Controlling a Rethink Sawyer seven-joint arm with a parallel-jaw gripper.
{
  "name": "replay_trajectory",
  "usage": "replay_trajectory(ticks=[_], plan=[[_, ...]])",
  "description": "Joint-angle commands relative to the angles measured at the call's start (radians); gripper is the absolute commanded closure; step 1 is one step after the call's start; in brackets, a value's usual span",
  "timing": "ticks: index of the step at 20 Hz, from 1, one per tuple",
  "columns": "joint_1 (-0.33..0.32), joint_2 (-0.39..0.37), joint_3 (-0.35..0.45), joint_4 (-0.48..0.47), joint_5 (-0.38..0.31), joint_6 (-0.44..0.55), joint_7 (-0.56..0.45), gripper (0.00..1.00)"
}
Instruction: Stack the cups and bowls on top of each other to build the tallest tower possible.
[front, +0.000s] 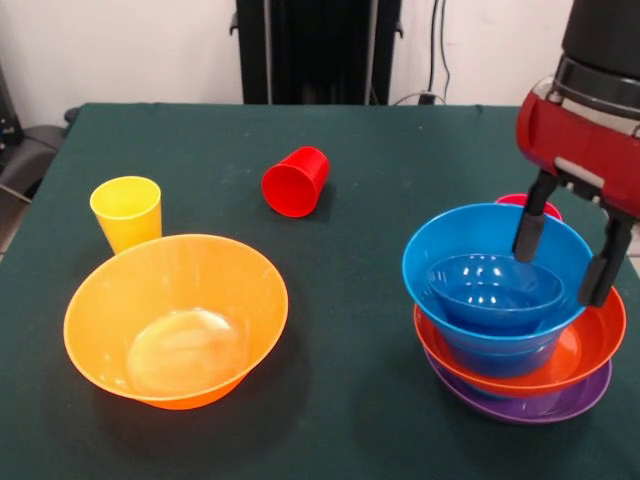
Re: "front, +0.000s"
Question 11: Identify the red cup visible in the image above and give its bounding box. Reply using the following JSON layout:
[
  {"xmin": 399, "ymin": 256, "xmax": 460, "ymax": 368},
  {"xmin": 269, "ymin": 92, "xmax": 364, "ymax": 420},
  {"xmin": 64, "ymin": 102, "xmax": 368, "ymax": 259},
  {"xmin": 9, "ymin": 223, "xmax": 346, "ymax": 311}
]
[{"xmin": 261, "ymin": 145, "xmax": 332, "ymax": 219}]

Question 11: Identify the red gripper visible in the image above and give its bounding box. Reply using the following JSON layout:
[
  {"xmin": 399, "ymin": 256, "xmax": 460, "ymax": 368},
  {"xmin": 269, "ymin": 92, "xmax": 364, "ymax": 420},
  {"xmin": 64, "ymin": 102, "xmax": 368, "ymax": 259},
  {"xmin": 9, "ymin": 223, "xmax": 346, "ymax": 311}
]
[{"xmin": 512, "ymin": 77, "xmax": 640, "ymax": 308}]

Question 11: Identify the pink-red cup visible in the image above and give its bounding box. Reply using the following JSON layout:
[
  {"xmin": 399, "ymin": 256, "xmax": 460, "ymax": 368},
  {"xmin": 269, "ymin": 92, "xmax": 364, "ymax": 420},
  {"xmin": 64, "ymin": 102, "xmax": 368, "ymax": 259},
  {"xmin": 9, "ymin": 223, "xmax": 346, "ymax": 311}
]
[{"xmin": 494, "ymin": 193, "xmax": 564, "ymax": 222}]

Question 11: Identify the black hanging cable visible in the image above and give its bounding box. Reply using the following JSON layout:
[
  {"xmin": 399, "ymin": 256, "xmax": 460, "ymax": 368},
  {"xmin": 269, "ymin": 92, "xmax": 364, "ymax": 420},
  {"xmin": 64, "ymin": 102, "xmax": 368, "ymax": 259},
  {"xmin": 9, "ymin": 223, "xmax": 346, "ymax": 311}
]
[{"xmin": 428, "ymin": 0, "xmax": 454, "ymax": 101}]

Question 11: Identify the shallow purple bowl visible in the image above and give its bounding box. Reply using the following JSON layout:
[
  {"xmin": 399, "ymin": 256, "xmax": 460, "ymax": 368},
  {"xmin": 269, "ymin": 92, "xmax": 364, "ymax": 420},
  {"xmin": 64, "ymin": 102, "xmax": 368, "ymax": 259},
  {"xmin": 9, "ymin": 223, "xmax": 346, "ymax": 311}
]
[{"xmin": 422, "ymin": 344, "xmax": 613, "ymax": 425}]

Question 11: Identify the small dark blue bowl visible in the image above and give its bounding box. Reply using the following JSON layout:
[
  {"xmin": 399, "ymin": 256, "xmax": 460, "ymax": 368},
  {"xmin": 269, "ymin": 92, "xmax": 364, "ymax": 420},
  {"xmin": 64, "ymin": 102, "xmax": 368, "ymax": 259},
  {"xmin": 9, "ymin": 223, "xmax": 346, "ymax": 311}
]
[{"xmin": 426, "ymin": 253, "xmax": 565, "ymax": 334}]

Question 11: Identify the large orange bowl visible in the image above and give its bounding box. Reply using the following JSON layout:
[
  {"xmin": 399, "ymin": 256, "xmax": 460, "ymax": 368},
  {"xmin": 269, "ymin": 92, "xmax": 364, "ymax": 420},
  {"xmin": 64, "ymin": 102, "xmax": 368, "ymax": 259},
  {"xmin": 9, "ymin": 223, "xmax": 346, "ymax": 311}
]
[{"xmin": 63, "ymin": 233, "xmax": 290, "ymax": 411}]

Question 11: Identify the black chair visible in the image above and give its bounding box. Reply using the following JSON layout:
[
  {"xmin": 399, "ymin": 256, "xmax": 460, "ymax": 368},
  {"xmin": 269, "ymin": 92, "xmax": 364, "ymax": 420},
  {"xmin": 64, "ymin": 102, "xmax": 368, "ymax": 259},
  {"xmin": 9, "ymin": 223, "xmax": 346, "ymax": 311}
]
[{"xmin": 0, "ymin": 124, "xmax": 66, "ymax": 201}]

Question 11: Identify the dark green tablecloth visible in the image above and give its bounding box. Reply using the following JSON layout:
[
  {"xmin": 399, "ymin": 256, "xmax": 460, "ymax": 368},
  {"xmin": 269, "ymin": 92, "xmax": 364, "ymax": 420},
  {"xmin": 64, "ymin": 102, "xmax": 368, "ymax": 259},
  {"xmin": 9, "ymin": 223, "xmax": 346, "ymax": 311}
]
[{"xmin": 0, "ymin": 102, "xmax": 640, "ymax": 480}]

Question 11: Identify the yellow cup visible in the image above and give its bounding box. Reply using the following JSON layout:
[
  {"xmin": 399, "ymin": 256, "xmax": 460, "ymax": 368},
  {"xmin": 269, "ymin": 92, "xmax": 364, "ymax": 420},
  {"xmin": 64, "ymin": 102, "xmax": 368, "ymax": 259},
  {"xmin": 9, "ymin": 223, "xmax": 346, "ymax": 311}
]
[{"xmin": 89, "ymin": 175, "xmax": 164, "ymax": 255}]

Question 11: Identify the large blue bowl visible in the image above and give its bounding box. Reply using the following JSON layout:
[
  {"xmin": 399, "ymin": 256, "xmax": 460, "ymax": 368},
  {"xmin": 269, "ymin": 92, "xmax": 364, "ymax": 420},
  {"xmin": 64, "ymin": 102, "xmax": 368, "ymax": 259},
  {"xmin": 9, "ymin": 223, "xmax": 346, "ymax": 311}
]
[{"xmin": 402, "ymin": 202, "xmax": 596, "ymax": 346}]

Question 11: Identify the straight-walled teal blue bowl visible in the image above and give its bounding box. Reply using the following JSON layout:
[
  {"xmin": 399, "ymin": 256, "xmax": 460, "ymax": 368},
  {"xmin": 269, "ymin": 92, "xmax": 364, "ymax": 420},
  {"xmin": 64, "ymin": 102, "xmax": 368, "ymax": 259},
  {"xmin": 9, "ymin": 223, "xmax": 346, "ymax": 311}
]
[{"xmin": 437, "ymin": 329, "xmax": 559, "ymax": 379}]

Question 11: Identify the shallow red-orange bowl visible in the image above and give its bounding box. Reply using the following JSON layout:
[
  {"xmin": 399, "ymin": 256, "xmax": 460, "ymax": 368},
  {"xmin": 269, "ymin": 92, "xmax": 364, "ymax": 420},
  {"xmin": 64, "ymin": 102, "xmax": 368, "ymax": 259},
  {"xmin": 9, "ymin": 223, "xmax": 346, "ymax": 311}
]
[{"xmin": 413, "ymin": 284, "xmax": 628, "ymax": 400}]

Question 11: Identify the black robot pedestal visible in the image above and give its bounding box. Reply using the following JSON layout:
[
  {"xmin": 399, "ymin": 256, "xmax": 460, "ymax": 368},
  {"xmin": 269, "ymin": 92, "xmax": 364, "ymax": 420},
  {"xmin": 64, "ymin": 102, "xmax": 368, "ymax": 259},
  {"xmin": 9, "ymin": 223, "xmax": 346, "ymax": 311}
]
[{"xmin": 229, "ymin": 0, "xmax": 404, "ymax": 106}]

